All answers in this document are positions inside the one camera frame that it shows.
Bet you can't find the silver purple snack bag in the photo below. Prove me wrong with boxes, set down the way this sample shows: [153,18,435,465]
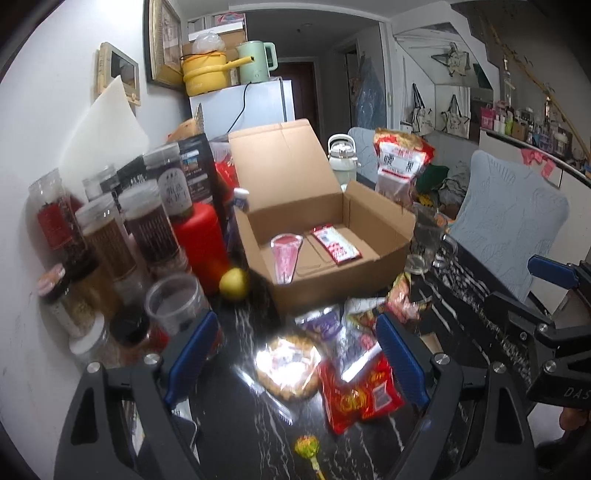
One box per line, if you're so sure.
[294,304,382,383]

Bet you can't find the green red snack packet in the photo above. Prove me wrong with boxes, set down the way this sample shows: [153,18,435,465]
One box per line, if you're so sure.
[345,271,435,328]

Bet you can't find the packaged waffle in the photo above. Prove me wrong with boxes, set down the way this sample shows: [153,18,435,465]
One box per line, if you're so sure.
[231,335,322,426]

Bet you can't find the red white snack bar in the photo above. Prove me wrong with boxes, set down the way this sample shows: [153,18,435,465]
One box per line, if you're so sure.
[311,224,362,265]

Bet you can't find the yellow green lollipop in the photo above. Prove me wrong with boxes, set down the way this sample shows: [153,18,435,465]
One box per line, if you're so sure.
[294,435,325,480]

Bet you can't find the pink rose cone packet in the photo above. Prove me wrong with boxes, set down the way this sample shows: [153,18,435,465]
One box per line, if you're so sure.
[270,233,304,285]

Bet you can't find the person's right hand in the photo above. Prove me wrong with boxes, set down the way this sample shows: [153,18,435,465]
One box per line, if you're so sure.
[559,408,590,431]

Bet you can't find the clear jar orange contents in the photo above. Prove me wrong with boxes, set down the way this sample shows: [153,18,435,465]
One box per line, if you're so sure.
[144,273,212,337]

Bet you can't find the black lid red jar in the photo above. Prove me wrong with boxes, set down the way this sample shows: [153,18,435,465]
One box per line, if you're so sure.
[109,305,168,357]

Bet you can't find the clear glass mug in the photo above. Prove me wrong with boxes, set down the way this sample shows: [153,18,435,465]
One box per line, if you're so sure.
[405,203,458,275]

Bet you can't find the red canister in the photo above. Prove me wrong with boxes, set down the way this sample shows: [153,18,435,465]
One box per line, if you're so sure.
[172,203,230,295]

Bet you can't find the dark label tall jar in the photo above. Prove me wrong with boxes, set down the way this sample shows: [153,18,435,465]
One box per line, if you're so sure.
[118,180,179,265]

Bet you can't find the brown cardboard box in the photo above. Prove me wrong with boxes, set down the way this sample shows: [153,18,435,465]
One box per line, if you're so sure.
[228,119,415,316]

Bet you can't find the red label tall jar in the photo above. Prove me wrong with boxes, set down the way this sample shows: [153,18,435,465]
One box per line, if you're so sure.
[28,168,86,262]

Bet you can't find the red white snack bag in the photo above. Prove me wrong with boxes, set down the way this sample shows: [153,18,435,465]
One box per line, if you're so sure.
[373,128,435,207]

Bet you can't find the black coffee bag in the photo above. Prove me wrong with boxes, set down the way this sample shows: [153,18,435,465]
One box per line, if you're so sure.
[178,134,214,204]

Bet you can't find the white kettle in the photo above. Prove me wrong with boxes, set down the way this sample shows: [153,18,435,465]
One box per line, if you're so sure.
[328,134,360,185]

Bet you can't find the white refrigerator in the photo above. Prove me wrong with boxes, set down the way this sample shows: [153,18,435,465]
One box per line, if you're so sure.
[189,78,296,140]

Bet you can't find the yellow pot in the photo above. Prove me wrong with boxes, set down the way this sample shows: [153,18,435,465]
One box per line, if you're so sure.
[181,51,254,97]

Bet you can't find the green electric kettle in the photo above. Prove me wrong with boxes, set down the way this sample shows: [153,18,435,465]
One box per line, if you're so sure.
[236,40,279,85]

